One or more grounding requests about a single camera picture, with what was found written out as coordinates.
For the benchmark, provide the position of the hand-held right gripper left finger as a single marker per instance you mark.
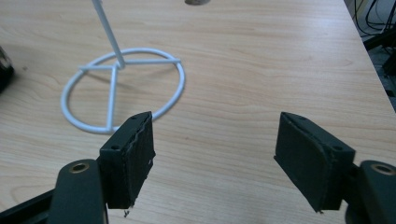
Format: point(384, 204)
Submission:
point(126, 161)

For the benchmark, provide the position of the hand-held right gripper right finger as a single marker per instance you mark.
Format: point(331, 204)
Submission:
point(314, 161)

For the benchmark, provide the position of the dark object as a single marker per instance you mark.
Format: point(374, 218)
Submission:
point(4, 70)

